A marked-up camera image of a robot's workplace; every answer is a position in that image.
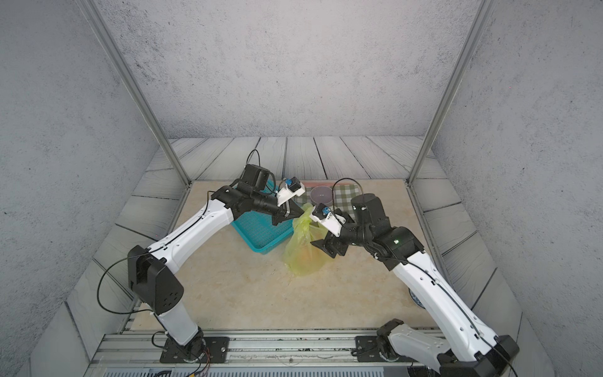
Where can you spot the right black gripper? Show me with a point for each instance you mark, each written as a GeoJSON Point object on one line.
{"type": "Point", "coordinates": [330, 243]}

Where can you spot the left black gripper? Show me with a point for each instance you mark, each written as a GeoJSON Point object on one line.
{"type": "Point", "coordinates": [289, 210]}

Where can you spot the yellow-green plastic bag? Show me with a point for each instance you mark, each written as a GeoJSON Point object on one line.
{"type": "Point", "coordinates": [305, 232]}

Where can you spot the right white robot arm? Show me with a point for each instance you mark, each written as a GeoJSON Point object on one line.
{"type": "Point", "coordinates": [469, 347]}

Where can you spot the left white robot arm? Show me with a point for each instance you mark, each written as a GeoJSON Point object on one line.
{"type": "Point", "coordinates": [152, 270]}

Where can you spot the teal plastic basket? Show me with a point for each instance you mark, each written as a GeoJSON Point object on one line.
{"type": "Point", "coordinates": [258, 232]}

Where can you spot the green checkered cloth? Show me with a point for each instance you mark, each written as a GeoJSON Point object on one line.
{"type": "Point", "coordinates": [342, 197]}

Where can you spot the pink tray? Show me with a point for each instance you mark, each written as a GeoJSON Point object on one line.
{"type": "Point", "coordinates": [311, 184]}

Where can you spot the lilac bowl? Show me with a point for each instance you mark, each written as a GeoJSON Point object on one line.
{"type": "Point", "coordinates": [321, 194]}

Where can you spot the blue patterned plate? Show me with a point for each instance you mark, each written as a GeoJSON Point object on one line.
{"type": "Point", "coordinates": [415, 299]}

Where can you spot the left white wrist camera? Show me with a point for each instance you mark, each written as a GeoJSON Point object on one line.
{"type": "Point", "coordinates": [293, 187]}

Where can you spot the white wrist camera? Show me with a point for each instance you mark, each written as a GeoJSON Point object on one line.
{"type": "Point", "coordinates": [323, 215]}
{"type": "Point", "coordinates": [293, 187]}

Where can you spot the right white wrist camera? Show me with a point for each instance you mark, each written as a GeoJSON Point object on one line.
{"type": "Point", "coordinates": [323, 215]}

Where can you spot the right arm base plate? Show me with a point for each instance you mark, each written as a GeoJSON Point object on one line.
{"type": "Point", "coordinates": [374, 349]}

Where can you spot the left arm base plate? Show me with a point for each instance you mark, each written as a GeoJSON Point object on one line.
{"type": "Point", "coordinates": [207, 349]}

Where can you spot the aluminium mounting rail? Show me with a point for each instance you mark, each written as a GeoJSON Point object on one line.
{"type": "Point", "coordinates": [326, 352]}

